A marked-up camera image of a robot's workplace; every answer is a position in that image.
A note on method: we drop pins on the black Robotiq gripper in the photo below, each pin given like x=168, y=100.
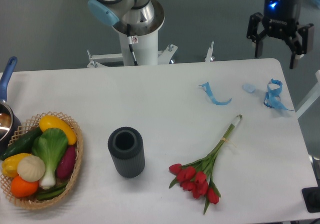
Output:
x=280, y=20

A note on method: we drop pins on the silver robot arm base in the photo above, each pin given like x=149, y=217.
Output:
x=129, y=17

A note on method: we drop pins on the small pale blue cap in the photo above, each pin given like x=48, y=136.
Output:
x=249, y=88

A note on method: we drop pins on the blue tangled ribbon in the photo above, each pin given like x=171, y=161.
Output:
x=272, y=97

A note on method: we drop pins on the blue curved plastic strip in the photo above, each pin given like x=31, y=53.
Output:
x=207, y=89

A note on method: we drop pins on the black device at table edge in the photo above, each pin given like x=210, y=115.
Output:
x=311, y=198

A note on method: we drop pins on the red tulip bouquet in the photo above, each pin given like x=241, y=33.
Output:
x=197, y=177

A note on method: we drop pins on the dark grey ribbed vase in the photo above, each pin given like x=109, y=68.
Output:
x=126, y=148

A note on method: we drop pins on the yellow squash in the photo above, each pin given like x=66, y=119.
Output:
x=50, y=121

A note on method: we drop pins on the purple sweet potato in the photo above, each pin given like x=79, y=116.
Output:
x=67, y=163

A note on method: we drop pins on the green bok choy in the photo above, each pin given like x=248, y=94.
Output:
x=50, y=146

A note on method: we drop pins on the woven wicker basket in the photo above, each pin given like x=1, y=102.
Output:
x=32, y=203

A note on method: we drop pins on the dark green cucumber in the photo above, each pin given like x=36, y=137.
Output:
x=23, y=144

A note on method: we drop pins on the green bean pods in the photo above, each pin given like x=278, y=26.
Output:
x=51, y=193

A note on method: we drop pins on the yellow bell pepper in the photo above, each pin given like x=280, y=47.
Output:
x=10, y=164

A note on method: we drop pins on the orange fruit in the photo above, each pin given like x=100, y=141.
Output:
x=21, y=188

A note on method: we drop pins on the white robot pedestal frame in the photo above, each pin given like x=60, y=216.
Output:
x=136, y=50

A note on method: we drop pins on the blue handled saucepan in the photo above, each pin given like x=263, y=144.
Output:
x=9, y=122

